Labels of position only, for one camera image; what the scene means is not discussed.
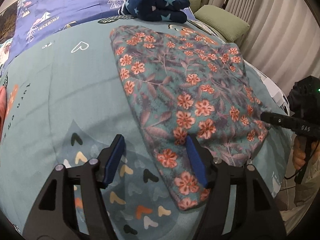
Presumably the teal floral fleece garment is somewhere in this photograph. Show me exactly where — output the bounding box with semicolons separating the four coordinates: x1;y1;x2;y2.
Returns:
110;25;269;210

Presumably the person's right hand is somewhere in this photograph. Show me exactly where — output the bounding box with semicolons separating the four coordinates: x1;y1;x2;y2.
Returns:
292;136;319;170

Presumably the beige pleated curtain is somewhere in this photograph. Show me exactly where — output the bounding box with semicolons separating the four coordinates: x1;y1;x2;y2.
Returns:
208;0;319;82

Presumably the teal patterned bed cover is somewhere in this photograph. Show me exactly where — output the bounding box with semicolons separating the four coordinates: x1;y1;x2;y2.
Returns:
1;19;291;239

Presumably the green pillow near curtain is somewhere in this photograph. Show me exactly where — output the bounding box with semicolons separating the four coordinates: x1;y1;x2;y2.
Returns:
194;5;250;42

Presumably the folded coral pink garment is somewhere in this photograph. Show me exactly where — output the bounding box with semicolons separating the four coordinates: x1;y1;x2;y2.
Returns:
0;86;7;139

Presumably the navy star-pattern fleece garment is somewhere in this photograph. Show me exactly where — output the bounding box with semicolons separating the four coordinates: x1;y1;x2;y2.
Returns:
118;0;190;23

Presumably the blue tree-print pillowcase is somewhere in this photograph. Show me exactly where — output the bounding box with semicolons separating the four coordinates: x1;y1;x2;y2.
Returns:
4;0;196;67

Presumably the dark brown patterned pillow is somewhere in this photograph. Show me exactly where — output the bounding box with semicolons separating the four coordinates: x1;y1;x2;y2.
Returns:
0;2;17;43

